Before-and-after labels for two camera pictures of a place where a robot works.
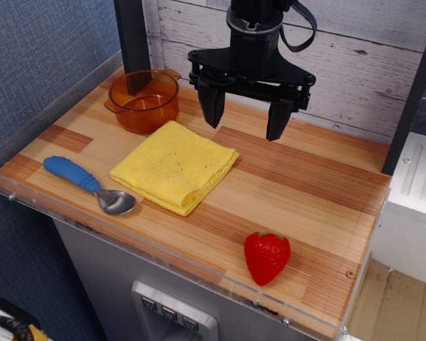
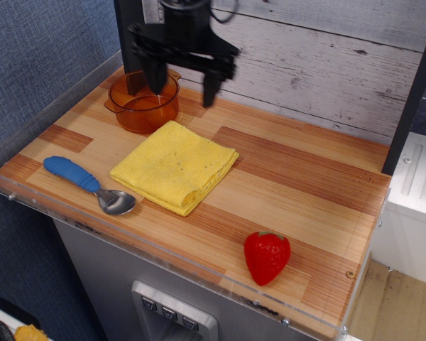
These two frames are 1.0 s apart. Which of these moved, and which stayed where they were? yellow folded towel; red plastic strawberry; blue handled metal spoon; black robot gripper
Moved: black robot gripper
Stayed: blue handled metal spoon; red plastic strawberry; yellow folded towel
